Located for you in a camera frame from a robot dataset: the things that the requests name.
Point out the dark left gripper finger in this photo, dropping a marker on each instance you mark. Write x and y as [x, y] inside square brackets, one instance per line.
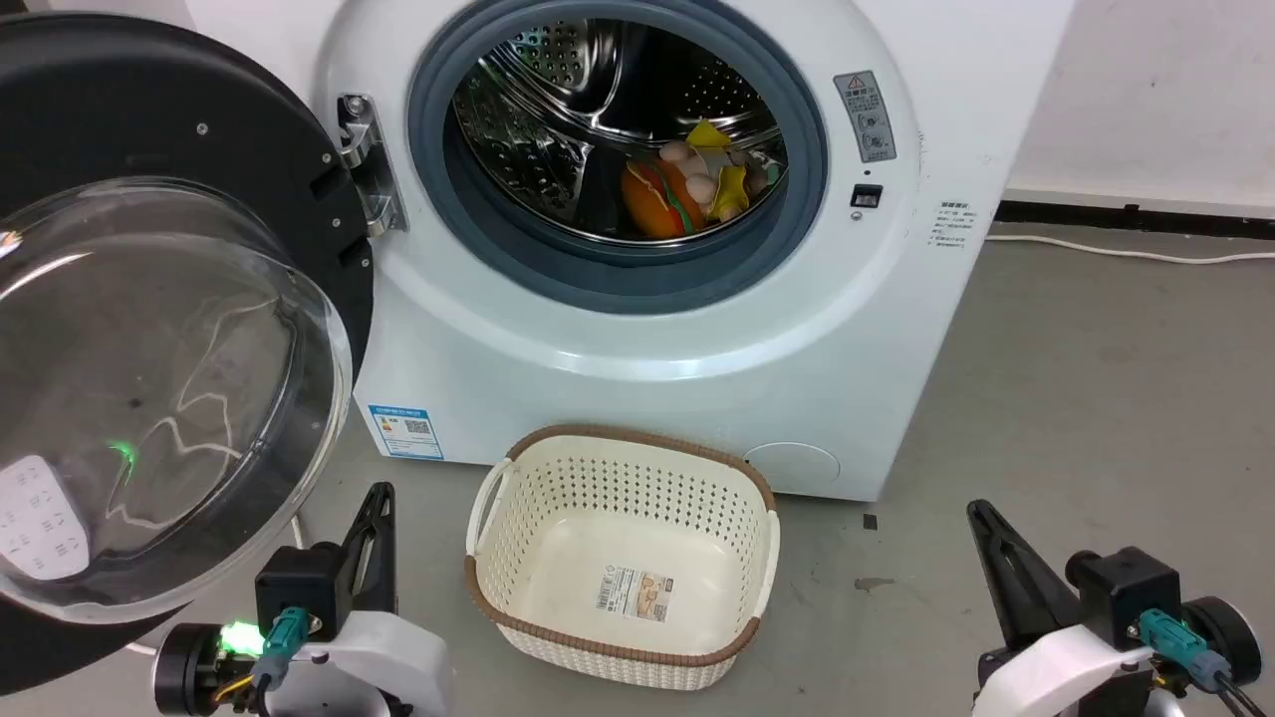
[384, 538]
[354, 568]

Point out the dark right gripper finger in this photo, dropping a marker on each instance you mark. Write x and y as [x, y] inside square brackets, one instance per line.
[1021, 578]

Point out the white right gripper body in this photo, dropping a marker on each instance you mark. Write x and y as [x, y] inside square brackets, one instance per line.
[1066, 677]

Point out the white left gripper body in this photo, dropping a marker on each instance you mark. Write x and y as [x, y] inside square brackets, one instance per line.
[388, 667]

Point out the white front-load washing machine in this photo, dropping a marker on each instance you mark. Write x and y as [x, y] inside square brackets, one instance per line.
[598, 398]

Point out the chrome door hinge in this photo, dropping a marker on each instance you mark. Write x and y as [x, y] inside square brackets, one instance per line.
[371, 169]

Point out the black door latch slot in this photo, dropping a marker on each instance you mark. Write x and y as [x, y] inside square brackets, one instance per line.
[867, 196]

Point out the black door with clear dome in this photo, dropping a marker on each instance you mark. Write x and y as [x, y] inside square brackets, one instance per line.
[149, 100]

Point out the blue energy rating sticker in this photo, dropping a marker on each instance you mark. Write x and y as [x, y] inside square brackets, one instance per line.
[406, 431]

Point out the cream laundry basket brown rim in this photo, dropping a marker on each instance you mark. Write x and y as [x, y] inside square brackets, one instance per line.
[558, 568]

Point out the round white filter cover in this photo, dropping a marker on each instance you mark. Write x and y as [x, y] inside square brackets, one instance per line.
[792, 468]

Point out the paper product label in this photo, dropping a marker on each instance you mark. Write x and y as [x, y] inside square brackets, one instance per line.
[633, 595]

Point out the orange hamburger plush toy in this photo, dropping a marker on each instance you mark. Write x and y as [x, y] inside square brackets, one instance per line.
[657, 204]

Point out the perforated steel drum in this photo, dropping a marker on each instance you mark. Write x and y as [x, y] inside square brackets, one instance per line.
[558, 100]

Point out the grey warning sticker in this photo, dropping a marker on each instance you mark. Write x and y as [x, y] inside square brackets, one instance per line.
[865, 115]

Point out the yellow clothed doll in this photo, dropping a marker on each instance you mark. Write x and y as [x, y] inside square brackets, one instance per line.
[725, 184]

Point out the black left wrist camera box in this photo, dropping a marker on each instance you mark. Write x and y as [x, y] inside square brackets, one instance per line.
[299, 588]

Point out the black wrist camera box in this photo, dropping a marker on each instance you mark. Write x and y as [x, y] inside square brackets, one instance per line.
[1126, 593]
[299, 588]

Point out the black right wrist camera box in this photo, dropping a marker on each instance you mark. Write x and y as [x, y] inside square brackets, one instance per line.
[1126, 593]

